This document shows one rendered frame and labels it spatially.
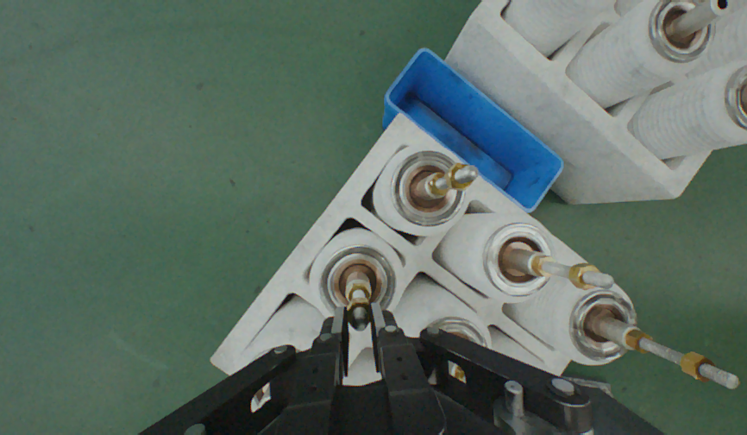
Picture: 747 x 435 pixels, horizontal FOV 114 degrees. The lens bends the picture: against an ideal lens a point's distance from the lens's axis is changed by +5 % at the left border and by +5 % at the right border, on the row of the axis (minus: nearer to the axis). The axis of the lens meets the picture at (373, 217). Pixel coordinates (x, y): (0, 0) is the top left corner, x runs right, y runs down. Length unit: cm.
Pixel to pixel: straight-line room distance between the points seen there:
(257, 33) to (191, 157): 27
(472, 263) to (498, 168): 33
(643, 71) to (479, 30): 19
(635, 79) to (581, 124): 7
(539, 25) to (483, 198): 23
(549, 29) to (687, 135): 21
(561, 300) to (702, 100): 29
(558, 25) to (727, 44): 23
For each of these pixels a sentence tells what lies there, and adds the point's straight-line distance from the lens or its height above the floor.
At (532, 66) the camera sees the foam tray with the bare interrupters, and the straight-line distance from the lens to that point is 44.
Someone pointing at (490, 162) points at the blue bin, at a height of 0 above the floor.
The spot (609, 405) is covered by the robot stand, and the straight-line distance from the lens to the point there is 72.
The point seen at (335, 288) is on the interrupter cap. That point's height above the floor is 25.
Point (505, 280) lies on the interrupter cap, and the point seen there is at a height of 25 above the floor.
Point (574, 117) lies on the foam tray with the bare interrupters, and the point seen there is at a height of 17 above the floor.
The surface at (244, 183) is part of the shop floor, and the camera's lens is 54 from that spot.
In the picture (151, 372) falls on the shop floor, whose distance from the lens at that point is 68.
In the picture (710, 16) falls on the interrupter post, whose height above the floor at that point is 28.
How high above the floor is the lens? 49
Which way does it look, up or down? 85 degrees down
